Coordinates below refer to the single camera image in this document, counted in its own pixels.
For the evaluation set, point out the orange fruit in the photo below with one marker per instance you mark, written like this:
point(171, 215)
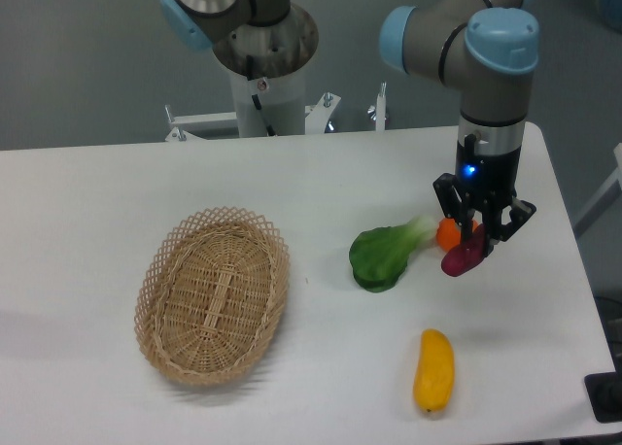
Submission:
point(448, 235)

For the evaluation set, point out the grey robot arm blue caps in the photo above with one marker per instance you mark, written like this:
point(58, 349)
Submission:
point(487, 50)

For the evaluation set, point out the purple sweet potato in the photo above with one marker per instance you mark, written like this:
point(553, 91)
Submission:
point(461, 256)

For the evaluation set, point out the black device at table edge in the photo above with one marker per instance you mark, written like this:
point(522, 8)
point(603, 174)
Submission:
point(604, 392)

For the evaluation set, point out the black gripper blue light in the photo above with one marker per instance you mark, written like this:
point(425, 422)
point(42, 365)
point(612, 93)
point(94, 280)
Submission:
point(486, 168)

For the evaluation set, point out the woven wicker basket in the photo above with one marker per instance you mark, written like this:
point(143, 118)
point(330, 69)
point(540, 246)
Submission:
point(213, 297)

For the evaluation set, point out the white frame at right edge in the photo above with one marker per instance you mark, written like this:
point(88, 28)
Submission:
point(605, 195)

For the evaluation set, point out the yellow mango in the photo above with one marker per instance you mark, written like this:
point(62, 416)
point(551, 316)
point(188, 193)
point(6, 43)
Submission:
point(435, 373)

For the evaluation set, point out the white metal base frame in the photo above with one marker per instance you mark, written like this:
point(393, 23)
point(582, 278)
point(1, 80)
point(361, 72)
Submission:
point(318, 119)

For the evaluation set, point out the green bok choy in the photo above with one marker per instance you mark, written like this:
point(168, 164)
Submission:
point(378, 257)

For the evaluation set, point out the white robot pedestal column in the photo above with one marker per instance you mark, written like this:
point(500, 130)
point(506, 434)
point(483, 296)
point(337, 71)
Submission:
point(281, 97)

